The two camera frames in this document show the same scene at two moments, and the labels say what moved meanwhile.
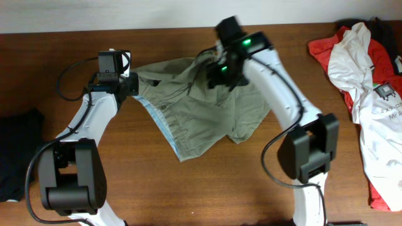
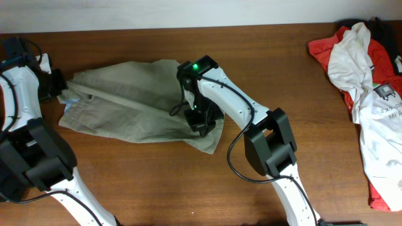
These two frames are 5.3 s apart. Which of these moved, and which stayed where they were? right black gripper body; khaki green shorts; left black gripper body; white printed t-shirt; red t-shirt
Moved: left black gripper body; khaki green shorts; right black gripper body
Stayed: red t-shirt; white printed t-shirt
